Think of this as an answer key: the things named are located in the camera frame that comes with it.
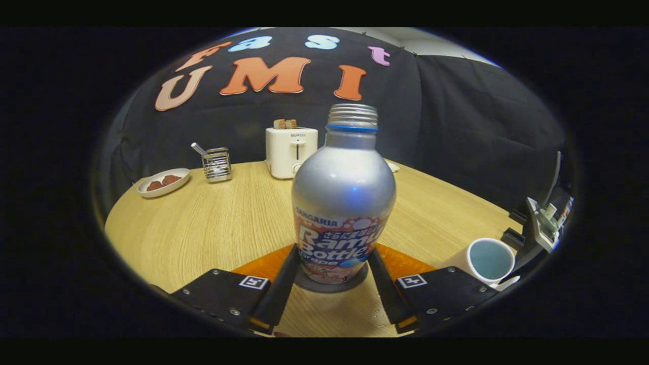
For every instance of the white toaster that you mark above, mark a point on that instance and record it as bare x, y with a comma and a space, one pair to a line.
284, 152

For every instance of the brown food piece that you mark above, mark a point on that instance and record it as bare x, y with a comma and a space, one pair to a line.
154, 186
171, 179

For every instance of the black backdrop cloth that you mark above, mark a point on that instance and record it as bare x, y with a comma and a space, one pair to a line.
456, 126

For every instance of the black table clamp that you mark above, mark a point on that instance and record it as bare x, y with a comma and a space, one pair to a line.
517, 215
512, 238

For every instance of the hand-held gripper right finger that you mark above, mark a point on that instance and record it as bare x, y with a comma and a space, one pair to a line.
388, 294

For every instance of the wooden table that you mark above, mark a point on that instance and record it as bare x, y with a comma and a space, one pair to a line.
213, 228

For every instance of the silver juice bottle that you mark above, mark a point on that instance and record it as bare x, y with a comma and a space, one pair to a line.
342, 192

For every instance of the white cup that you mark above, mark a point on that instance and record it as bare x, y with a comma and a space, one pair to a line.
489, 261

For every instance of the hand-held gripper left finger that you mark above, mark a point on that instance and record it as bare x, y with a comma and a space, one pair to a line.
284, 294

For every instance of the metal utensil holder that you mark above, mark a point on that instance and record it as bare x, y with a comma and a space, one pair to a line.
218, 167

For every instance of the white desk stand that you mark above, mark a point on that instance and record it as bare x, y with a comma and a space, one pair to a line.
540, 223

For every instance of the white plate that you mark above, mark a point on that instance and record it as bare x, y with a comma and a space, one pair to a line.
178, 177

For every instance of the small white divided tray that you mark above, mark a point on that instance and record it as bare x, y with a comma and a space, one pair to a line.
393, 166

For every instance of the dark brown round coaster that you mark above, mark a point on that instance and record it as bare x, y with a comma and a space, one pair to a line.
355, 284

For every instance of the brown toast slice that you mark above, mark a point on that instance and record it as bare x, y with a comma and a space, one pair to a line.
291, 123
279, 123

